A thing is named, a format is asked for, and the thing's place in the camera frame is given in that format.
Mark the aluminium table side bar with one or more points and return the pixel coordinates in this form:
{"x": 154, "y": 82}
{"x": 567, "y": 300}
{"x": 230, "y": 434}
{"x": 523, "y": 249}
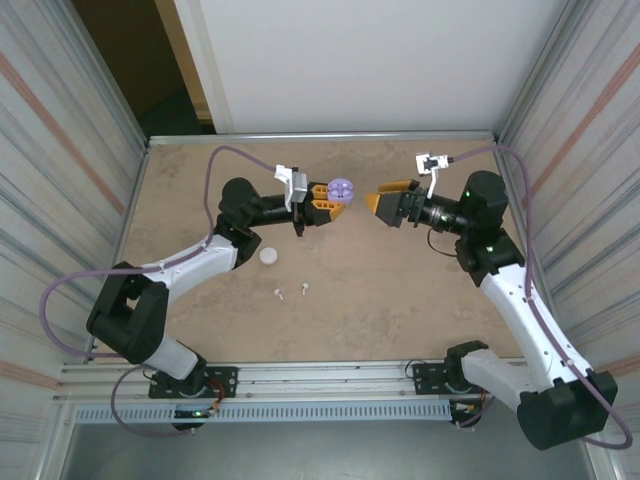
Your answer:
{"x": 130, "y": 200}
{"x": 505, "y": 180}

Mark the white door frame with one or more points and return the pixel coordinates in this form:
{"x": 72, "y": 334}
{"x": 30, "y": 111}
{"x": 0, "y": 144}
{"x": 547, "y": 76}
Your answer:
{"x": 205, "y": 65}

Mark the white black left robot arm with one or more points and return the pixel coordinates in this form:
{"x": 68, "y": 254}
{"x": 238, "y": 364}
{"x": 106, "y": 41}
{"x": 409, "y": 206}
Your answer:
{"x": 205, "y": 265}

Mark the aluminium mounting rail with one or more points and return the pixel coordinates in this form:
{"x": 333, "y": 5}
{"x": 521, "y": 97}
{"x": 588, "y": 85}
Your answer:
{"x": 325, "y": 380}

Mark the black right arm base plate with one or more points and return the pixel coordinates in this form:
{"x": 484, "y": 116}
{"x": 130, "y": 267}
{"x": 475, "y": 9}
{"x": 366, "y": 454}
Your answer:
{"x": 425, "y": 377}

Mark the small black controller board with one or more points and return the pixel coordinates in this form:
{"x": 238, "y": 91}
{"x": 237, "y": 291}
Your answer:
{"x": 195, "y": 414}
{"x": 462, "y": 411}

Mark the long aluminium table edge bar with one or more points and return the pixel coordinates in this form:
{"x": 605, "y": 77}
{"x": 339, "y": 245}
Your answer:
{"x": 325, "y": 136}

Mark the corrugated translucent wall panel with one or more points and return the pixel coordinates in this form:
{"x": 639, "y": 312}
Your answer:
{"x": 50, "y": 175}
{"x": 590, "y": 150}

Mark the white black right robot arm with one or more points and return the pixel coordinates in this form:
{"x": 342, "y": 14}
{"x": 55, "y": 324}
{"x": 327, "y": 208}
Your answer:
{"x": 515, "y": 320}

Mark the white earbud charging case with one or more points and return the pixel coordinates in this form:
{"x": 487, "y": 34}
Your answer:
{"x": 268, "y": 256}

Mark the grey metal shelf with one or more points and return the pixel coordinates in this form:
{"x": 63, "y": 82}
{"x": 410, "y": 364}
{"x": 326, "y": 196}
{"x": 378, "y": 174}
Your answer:
{"x": 325, "y": 450}

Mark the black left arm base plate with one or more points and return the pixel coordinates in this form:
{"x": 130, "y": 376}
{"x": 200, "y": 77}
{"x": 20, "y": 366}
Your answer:
{"x": 225, "y": 380}

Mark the purple earbud charging case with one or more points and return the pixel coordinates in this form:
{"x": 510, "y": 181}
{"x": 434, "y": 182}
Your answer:
{"x": 341, "y": 191}

